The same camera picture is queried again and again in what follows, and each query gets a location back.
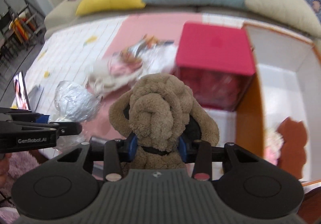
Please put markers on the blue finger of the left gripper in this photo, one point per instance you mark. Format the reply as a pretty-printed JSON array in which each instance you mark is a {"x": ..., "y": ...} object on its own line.
[
  {"x": 42, "y": 119},
  {"x": 68, "y": 128}
]

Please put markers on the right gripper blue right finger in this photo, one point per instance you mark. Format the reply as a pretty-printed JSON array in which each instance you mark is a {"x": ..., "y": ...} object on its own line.
[{"x": 199, "y": 153}]

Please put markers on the pink white knitted item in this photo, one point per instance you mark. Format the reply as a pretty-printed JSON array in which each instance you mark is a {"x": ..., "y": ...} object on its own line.
[{"x": 273, "y": 142}]

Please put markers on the cream cloth bag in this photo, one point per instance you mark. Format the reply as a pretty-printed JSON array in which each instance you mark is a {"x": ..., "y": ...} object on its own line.
[{"x": 101, "y": 82}]

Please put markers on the pink cloth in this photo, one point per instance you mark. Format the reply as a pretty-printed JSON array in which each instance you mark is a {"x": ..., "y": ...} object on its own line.
[{"x": 119, "y": 67}]

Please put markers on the foil snack bag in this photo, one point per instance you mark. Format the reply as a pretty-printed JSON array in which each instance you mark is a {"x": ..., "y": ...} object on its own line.
[{"x": 148, "y": 44}]

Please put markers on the smartphone with lit screen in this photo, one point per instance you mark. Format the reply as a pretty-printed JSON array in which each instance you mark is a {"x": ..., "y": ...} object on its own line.
[{"x": 20, "y": 92}]

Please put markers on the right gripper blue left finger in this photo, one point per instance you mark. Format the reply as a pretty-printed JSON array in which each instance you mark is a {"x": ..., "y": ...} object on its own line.
[{"x": 116, "y": 152}]

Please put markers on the silver foil bag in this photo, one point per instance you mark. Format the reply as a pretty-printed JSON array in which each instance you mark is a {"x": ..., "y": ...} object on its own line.
[{"x": 74, "y": 103}]

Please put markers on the beige cushion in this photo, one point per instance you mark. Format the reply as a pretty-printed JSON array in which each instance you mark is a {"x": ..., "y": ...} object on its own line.
[{"x": 294, "y": 13}]

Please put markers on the brown bear plush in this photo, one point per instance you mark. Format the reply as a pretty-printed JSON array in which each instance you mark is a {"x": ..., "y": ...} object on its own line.
[{"x": 292, "y": 153}]

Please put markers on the beige sofa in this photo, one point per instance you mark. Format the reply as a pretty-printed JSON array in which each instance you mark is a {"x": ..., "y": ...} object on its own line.
[{"x": 64, "y": 14}]

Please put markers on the tan plush dog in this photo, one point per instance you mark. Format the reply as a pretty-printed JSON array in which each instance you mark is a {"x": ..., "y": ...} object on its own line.
[{"x": 158, "y": 110}]

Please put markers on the pink fluffy rug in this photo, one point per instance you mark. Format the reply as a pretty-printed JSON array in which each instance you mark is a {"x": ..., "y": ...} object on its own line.
[{"x": 11, "y": 169}]

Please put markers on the checked lemon tablecloth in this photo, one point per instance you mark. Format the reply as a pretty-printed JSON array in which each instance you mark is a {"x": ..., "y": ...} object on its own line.
[{"x": 67, "y": 53}]

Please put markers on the white crumpled tissue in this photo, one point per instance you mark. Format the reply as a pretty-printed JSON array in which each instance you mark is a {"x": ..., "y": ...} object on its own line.
[{"x": 158, "y": 59}]

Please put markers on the red lidded plastic box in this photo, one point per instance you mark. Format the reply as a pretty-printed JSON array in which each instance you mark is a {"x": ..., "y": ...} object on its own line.
[{"x": 216, "y": 62}]

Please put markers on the orange white storage box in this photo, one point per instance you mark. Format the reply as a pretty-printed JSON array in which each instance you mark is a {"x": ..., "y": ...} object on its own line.
[{"x": 286, "y": 84}]

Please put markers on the pink mat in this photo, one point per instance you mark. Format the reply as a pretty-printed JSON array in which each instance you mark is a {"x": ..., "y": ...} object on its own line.
[{"x": 134, "y": 32}]

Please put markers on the black metal rack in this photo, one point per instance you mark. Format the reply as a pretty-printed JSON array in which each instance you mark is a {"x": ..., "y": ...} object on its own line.
[{"x": 20, "y": 29}]

